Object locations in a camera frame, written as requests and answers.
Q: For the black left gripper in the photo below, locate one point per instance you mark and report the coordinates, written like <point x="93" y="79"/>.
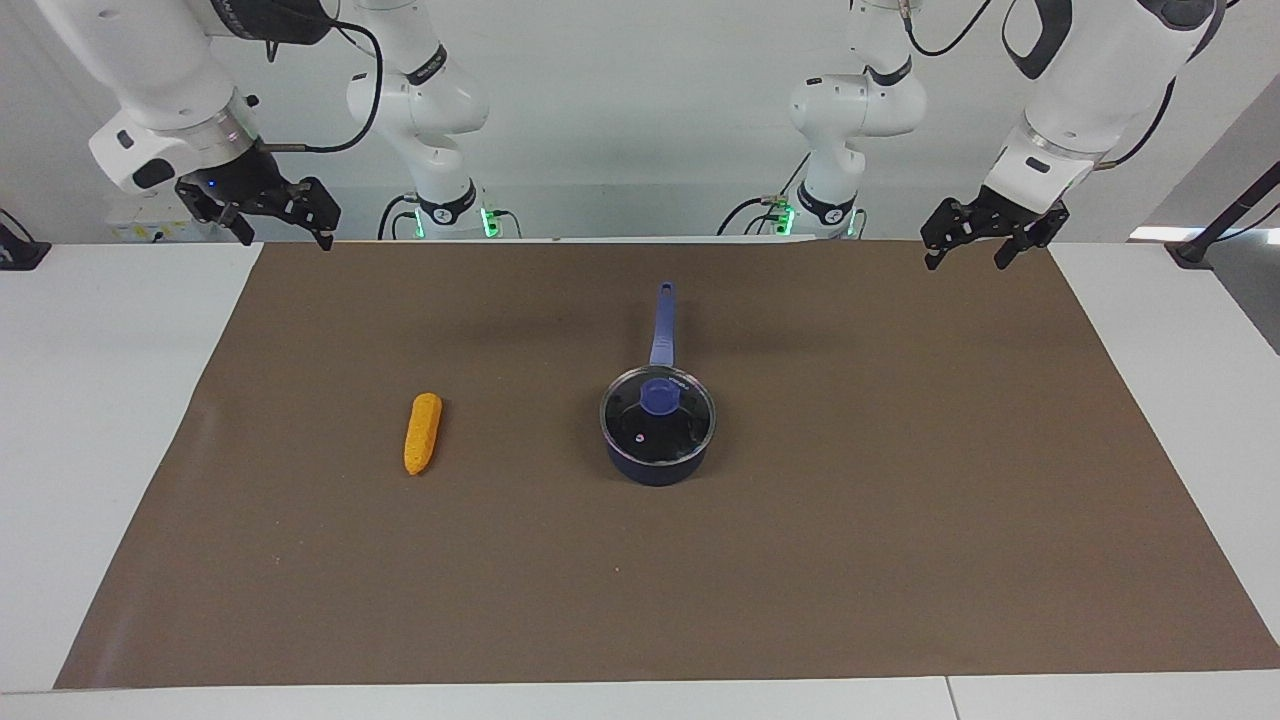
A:
<point x="1000" y="218"/>

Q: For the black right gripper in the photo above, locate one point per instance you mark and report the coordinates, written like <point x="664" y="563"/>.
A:
<point x="240" y="180"/>

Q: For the yellow corn cob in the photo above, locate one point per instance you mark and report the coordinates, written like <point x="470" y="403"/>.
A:
<point x="422" y="433"/>

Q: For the glass lid with blue knob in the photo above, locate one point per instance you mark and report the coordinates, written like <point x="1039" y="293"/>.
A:
<point x="657" y="415"/>

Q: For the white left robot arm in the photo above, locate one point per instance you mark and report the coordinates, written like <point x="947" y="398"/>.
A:
<point x="1090" y="90"/>

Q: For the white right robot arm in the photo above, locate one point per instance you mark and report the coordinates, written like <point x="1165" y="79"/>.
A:
<point x="170" y="70"/>

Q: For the white power strip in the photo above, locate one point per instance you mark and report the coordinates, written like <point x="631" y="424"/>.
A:
<point x="140" y="230"/>

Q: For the black stand leg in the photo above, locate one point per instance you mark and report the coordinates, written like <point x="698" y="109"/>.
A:
<point x="1225" y="215"/>

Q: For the brown table mat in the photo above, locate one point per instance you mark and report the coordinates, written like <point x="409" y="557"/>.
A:
<point x="700" y="580"/>

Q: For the black clamp mount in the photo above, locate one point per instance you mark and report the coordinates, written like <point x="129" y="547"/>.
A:
<point x="18" y="250"/>

